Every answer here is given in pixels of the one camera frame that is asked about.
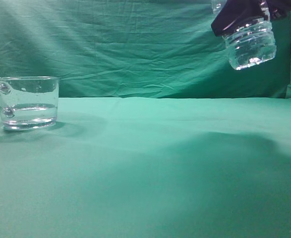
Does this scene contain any green table cloth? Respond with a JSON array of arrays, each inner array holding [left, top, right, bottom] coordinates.
[[0, 98, 291, 238]]

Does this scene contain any clear plastic water bottle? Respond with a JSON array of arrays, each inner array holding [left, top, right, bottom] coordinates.
[[211, 0, 277, 70]]

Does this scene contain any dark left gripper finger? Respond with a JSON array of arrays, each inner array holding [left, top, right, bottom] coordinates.
[[211, 0, 269, 37]]

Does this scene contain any clear glass mug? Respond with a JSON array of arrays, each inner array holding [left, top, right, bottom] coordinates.
[[0, 76, 59, 131]]

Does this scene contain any green backdrop cloth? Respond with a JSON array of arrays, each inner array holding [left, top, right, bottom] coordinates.
[[0, 0, 291, 98]]

